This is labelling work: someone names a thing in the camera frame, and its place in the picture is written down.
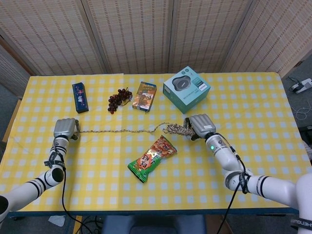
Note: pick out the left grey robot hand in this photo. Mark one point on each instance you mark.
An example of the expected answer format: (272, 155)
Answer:
(64, 128)

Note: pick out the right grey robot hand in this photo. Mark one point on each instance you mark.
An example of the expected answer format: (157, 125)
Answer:
(202, 125)

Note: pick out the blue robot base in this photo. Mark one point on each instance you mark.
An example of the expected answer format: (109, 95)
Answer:
(153, 224)

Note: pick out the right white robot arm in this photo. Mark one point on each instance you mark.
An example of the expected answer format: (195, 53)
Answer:
(224, 158)

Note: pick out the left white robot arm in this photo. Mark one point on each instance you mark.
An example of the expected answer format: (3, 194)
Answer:
(36, 185)

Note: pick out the teal speaker box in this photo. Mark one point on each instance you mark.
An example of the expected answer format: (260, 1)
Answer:
(187, 95)

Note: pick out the dark blue floral box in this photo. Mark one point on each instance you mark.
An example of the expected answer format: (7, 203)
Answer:
(80, 97)

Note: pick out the yellow white checked tablecloth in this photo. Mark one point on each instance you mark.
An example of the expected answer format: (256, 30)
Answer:
(97, 146)

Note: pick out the dark red grape bunch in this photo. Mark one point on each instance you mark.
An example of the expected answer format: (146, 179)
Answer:
(115, 100)

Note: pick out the green orange snack bag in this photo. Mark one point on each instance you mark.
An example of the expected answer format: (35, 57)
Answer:
(151, 158)

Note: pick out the orange blue carton box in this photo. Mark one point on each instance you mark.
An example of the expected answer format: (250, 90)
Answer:
(143, 97)

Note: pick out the white power strip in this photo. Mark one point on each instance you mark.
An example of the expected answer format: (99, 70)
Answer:
(302, 86)

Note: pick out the woven folding screen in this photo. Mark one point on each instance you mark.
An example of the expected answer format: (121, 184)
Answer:
(134, 36)

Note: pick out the blue table frame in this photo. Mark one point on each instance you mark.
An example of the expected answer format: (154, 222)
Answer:
(146, 212)

